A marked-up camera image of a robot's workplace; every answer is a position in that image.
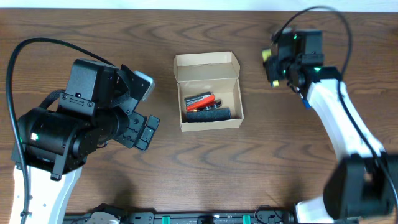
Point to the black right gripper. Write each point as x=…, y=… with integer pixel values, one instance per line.
x=271, y=66

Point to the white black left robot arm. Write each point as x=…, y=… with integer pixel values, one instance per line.
x=55, y=147

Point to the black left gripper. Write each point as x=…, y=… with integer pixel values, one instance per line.
x=134, y=122

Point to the brown cardboard box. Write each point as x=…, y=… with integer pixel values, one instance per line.
x=215, y=77

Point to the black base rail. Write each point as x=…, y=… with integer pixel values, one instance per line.
x=106, y=214

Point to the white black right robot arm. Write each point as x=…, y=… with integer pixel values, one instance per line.
x=364, y=183

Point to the yellow highlighter pen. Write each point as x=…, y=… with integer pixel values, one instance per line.
x=270, y=63

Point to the white marker blue cap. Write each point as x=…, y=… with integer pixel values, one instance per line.
x=305, y=102

